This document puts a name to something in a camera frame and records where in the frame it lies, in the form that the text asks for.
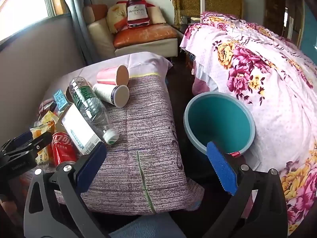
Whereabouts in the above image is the dark side table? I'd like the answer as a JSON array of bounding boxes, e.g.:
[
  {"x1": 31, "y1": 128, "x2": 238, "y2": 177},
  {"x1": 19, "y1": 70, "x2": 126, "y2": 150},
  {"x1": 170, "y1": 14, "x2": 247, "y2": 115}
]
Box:
[{"x1": 178, "y1": 15, "x2": 201, "y2": 30}]

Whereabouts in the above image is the white medicine box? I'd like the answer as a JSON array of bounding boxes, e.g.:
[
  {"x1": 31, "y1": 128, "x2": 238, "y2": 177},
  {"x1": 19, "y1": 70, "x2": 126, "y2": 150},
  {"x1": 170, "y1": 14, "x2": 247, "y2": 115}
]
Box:
[{"x1": 60, "y1": 103, "x2": 104, "y2": 156}]

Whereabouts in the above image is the yellow snack wrapper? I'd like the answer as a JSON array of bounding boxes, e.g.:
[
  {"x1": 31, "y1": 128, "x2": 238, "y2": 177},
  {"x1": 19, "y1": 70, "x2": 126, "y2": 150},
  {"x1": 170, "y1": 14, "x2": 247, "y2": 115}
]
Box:
[{"x1": 37, "y1": 111, "x2": 61, "y2": 129}]

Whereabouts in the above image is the pink blanket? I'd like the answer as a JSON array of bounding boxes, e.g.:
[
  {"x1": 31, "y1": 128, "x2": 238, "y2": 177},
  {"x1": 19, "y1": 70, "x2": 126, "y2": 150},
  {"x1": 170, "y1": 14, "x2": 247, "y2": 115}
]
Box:
[{"x1": 192, "y1": 62, "x2": 218, "y2": 96}]

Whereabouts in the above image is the grey-blue curtain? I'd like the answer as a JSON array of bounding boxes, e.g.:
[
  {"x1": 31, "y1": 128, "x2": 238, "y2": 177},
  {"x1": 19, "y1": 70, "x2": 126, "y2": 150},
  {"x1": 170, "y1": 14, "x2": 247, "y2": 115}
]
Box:
[{"x1": 67, "y1": 0, "x2": 92, "y2": 62}]

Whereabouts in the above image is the floral pillow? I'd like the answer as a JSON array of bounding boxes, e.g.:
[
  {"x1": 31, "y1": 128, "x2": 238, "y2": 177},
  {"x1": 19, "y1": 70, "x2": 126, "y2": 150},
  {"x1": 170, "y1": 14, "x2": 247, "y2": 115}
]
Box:
[{"x1": 106, "y1": 4, "x2": 129, "y2": 34}]

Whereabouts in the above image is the blue label packet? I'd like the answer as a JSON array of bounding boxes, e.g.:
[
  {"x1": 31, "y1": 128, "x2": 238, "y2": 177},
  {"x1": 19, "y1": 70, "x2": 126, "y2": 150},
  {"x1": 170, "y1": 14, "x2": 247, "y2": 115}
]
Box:
[{"x1": 53, "y1": 89, "x2": 68, "y2": 111}]

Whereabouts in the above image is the teal wardrobe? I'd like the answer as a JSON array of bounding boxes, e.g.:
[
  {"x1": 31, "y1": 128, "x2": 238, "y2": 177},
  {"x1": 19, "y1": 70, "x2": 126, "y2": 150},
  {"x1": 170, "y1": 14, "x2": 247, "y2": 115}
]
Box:
[{"x1": 301, "y1": 2, "x2": 317, "y2": 57}]

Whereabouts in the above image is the cream sofa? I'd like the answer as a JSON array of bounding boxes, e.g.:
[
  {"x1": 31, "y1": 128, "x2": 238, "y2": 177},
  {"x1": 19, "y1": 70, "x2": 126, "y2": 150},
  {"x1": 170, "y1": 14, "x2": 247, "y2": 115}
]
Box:
[{"x1": 83, "y1": 4, "x2": 179, "y2": 66}]

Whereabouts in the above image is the teal plastic bucket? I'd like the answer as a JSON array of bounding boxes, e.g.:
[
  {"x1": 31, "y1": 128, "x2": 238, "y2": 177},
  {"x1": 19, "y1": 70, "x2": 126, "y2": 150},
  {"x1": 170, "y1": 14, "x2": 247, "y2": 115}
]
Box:
[{"x1": 183, "y1": 92, "x2": 255, "y2": 164}]

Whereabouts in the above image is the clear plastic bottle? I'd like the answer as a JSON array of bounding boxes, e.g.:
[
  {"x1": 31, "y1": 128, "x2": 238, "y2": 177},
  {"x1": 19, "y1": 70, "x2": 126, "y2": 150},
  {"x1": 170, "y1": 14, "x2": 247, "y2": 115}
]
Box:
[{"x1": 68, "y1": 76, "x2": 120, "y2": 145}]

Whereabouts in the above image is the red soda can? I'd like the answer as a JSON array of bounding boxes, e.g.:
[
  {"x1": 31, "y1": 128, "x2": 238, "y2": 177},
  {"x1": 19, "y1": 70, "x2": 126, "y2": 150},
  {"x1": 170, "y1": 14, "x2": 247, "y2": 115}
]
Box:
[{"x1": 51, "y1": 131, "x2": 78, "y2": 166}]

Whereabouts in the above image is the beige pillow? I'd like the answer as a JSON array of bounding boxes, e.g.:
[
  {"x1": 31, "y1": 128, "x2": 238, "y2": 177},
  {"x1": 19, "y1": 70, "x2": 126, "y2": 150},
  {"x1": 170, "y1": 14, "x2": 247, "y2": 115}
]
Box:
[{"x1": 149, "y1": 5, "x2": 166, "y2": 25}]

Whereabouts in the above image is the white paper cup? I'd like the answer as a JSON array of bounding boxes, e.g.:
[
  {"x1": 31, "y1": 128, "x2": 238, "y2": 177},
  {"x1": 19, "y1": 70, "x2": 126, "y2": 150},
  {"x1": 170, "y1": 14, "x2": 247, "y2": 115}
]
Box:
[{"x1": 92, "y1": 83, "x2": 130, "y2": 108}]

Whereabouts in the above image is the red bottle-shaped bag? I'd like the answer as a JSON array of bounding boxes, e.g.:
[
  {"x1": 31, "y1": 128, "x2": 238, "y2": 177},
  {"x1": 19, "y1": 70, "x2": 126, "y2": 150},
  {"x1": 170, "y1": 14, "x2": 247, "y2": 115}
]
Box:
[{"x1": 126, "y1": 0, "x2": 151, "y2": 29}]

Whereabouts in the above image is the pink paper cup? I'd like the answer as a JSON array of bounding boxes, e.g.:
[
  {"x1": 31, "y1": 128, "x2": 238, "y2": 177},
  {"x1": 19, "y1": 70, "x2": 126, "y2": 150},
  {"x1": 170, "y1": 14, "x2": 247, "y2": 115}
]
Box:
[{"x1": 96, "y1": 65, "x2": 130, "y2": 87}]

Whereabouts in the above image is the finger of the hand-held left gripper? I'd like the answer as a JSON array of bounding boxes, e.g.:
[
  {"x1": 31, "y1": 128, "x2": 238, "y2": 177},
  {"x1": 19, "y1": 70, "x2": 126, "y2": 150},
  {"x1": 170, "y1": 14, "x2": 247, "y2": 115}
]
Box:
[
  {"x1": 0, "y1": 130, "x2": 35, "y2": 154},
  {"x1": 7, "y1": 132, "x2": 52, "y2": 157}
]

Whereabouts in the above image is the orange seat cushion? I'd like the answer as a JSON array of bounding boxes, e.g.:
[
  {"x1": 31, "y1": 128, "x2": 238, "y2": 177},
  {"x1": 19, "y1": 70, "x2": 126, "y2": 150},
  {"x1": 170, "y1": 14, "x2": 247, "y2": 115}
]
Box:
[{"x1": 114, "y1": 23, "x2": 180, "y2": 50}]

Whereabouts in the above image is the dark wooden cabinet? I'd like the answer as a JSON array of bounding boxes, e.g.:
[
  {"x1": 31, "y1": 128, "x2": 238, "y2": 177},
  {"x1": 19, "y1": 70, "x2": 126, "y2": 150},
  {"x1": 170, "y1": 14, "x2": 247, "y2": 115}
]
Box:
[{"x1": 264, "y1": 0, "x2": 305, "y2": 45}]

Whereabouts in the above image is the blue cloth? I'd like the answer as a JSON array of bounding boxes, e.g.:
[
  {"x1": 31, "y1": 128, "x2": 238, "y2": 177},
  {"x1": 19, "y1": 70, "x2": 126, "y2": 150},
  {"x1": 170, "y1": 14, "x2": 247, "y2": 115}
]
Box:
[{"x1": 109, "y1": 213, "x2": 184, "y2": 238}]

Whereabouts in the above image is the leopard print cloth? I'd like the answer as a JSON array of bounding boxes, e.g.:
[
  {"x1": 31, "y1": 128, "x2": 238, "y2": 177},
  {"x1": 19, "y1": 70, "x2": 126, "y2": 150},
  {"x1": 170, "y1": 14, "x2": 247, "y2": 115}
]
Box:
[{"x1": 169, "y1": 0, "x2": 244, "y2": 28}]

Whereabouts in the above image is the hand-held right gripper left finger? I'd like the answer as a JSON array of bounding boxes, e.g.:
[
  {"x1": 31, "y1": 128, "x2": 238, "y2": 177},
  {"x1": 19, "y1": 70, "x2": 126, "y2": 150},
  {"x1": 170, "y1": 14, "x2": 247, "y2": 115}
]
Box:
[{"x1": 23, "y1": 141, "x2": 107, "y2": 238}]

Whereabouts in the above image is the dark red snack wrapper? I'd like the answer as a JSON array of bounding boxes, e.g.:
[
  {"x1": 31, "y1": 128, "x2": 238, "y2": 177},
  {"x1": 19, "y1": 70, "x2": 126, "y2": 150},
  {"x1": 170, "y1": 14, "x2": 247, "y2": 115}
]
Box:
[{"x1": 38, "y1": 99, "x2": 58, "y2": 116}]

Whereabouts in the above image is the orange snack packet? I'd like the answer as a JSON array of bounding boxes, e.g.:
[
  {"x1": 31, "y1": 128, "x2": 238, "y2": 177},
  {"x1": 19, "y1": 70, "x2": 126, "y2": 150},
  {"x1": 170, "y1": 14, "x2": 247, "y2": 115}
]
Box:
[{"x1": 29, "y1": 125, "x2": 56, "y2": 165}]

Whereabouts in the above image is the window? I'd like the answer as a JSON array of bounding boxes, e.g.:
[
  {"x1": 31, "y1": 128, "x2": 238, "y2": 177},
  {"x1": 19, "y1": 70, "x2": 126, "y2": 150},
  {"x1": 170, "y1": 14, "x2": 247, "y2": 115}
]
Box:
[{"x1": 0, "y1": 0, "x2": 53, "y2": 42}]

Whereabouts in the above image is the table with striped cloth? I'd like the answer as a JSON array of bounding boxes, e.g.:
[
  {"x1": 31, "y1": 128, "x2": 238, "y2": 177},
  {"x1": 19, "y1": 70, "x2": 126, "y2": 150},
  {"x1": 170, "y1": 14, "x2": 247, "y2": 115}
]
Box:
[{"x1": 38, "y1": 52, "x2": 205, "y2": 215}]

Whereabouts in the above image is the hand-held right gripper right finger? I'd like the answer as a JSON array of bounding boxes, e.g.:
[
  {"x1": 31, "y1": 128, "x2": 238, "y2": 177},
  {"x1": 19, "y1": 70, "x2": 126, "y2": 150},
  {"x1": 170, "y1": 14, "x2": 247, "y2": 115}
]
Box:
[{"x1": 202, "y1": 141, "x2": 289, "y2": 238}]

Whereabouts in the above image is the pink floral bed sheet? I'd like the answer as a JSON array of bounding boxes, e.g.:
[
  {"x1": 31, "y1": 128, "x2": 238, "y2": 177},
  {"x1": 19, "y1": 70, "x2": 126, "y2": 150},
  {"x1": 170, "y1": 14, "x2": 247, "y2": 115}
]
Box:
[{"x1": 180, "y1": 11, "x2": 317, "y2": 236}]

